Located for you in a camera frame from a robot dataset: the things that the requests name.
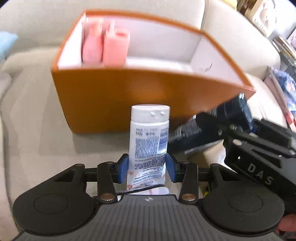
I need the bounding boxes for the dark shampoo bottle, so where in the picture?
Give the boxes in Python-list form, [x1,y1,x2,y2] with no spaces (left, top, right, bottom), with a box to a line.
[168,93,253,153]

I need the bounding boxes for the brown jewelry box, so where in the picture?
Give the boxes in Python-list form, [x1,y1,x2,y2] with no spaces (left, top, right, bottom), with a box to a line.
[188,142,230,169]

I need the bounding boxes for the small pink bottle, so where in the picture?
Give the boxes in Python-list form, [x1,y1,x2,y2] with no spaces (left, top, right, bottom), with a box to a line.
[82,18,103,64]

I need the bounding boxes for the stack of books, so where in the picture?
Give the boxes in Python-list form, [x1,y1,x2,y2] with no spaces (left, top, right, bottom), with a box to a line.
[272,29,295,75]

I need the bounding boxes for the person's hand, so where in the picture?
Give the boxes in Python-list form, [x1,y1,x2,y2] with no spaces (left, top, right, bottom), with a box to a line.
[276,214,296,240]

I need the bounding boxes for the pink cup holder container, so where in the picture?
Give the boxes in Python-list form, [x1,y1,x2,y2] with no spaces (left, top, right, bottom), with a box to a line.
[102,20,130,67]

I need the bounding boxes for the beige sofa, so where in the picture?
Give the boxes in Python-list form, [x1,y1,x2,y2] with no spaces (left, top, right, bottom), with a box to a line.
[1,1,286,240]

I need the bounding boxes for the light blue cushion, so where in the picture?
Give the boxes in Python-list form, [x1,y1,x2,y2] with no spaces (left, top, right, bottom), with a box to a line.
[0,31,19,61]

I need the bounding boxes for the cream bear suitcase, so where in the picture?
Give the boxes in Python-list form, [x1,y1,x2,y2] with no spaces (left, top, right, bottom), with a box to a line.
[238,0,292,39]

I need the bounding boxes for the white labelled bottle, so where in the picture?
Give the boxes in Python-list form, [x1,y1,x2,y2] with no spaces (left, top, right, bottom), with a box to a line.
[126,104,170,190]

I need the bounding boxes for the orange cardboard box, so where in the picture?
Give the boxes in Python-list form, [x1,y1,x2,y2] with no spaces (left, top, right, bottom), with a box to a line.
[51,9,255,134]

